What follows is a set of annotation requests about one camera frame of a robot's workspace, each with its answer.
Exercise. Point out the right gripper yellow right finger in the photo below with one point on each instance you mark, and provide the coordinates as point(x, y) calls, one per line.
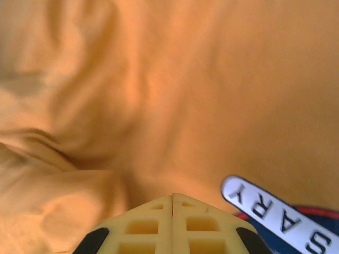
point(204, 232)

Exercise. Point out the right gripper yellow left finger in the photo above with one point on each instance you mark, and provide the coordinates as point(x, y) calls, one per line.
point(143, 232)

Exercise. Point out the orange t-shirt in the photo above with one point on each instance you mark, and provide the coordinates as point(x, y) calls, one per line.
point(159, 92)

